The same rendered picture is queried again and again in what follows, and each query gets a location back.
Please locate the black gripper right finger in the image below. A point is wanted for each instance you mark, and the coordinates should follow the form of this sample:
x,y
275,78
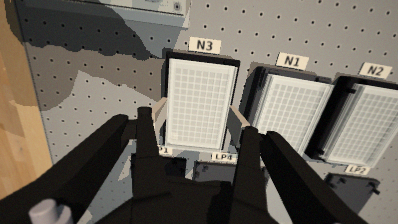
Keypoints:
x,y
305,195

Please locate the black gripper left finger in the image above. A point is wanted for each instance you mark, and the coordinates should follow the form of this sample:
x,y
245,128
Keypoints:
x,y
62,194

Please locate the white operator button panel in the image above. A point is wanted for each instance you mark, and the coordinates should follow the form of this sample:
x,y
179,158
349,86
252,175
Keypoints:
x,y
163,12

